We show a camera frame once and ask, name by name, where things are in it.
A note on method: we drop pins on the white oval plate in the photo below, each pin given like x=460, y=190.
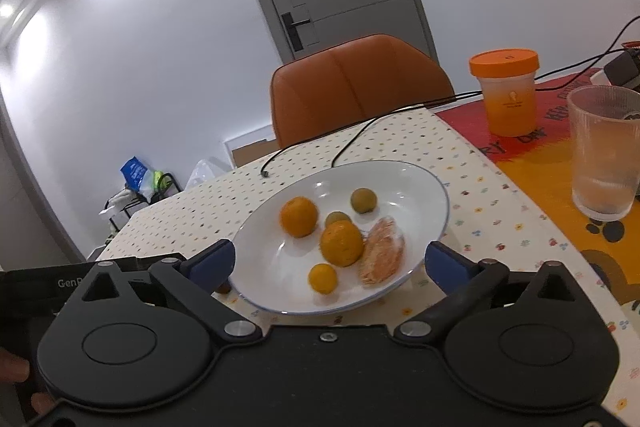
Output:
x=271, y=267

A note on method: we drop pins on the person's right hand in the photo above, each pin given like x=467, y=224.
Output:
x=13, y=370

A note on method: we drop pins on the black metal shelf rack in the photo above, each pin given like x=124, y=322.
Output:
x=120, y=207

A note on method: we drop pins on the large orange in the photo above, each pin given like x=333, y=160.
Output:
x=341, y=243
x=299, y=217

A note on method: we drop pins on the green plum far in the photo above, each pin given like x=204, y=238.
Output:
x=363, y=200

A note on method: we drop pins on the orange leather chair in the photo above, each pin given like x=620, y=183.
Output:
x=352, y=82

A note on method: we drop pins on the blue plastic bag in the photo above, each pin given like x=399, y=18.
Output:
x=136, y=174

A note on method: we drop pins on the small yellow kumquat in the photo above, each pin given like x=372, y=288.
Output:
x=323, y=279

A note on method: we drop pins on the flat cardboard box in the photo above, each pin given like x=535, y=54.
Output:
x=251, y=145

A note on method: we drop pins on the clear plastic bag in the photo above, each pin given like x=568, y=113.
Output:
x=206, y=170

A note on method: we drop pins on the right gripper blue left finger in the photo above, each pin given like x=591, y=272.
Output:
x=191, y=283

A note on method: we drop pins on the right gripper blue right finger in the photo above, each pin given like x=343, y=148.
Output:
x=465, y=283

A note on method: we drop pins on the red orange table mat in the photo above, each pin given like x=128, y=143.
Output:
x=539, y=163

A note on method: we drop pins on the black door handle lock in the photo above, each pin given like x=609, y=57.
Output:
x=290, y=27

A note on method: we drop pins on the green plum near centre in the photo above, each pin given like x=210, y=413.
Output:
x=336, y=216

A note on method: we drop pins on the peeled pomelo segment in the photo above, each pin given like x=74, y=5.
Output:
x=383, y=251

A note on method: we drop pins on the green plum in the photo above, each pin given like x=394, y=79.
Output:
x=336, y=216
x=363, y=200

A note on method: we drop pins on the orange lidded plastic cup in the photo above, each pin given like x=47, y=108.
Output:
x=507, y=81

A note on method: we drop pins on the floral white tablecloth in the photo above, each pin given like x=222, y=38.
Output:
x=490, y=216

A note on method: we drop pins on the dark purple plum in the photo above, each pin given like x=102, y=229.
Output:
x=224, y=289

